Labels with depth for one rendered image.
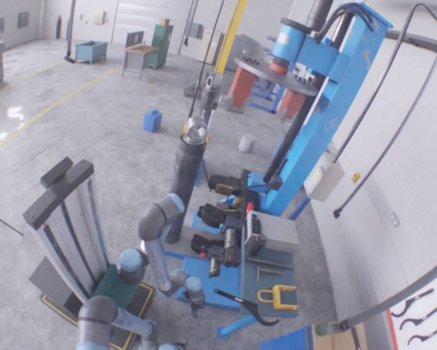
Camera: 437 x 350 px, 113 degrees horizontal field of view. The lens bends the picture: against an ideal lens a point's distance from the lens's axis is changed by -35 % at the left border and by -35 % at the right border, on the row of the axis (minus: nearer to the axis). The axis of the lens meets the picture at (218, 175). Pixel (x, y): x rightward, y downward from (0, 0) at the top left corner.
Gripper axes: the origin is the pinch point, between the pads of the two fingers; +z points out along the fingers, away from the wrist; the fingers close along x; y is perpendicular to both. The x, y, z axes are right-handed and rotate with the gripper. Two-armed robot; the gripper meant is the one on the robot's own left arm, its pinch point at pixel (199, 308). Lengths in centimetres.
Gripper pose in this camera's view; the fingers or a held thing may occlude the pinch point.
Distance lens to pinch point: 167.7
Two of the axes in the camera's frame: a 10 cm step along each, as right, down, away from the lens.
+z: 0.5, 9.1, 4.2
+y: 9.3, 1.0, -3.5
